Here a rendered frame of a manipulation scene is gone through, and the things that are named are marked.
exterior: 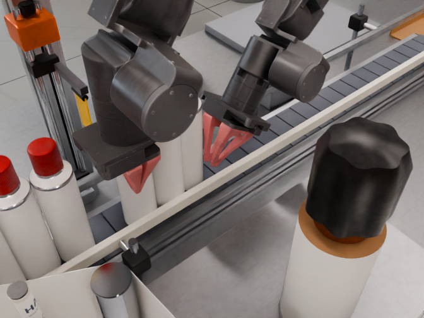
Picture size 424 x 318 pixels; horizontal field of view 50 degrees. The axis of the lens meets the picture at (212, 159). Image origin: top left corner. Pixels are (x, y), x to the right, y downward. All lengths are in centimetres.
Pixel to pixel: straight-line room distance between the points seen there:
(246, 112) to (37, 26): 31
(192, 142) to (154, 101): 30
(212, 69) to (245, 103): 44
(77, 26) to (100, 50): 274
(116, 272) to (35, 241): 20
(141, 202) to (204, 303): 16
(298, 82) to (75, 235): 36
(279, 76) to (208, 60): 51
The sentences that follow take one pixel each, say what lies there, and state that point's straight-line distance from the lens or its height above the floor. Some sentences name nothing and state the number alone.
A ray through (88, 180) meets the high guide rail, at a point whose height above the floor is 96.
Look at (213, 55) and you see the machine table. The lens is 116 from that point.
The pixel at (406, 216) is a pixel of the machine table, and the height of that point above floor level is 83.
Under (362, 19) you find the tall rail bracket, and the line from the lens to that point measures 107.
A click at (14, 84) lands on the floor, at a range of 273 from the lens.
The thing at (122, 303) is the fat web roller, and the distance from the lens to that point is 44.
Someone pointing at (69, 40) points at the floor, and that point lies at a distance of 305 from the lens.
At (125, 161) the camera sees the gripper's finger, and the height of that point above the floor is 110.
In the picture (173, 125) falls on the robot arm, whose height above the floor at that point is 118.
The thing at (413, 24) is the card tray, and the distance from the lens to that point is 141.
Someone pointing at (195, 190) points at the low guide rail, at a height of 92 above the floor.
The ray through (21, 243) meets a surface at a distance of 61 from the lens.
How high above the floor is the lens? 143
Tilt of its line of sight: 44 degrees down
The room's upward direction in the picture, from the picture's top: straight up
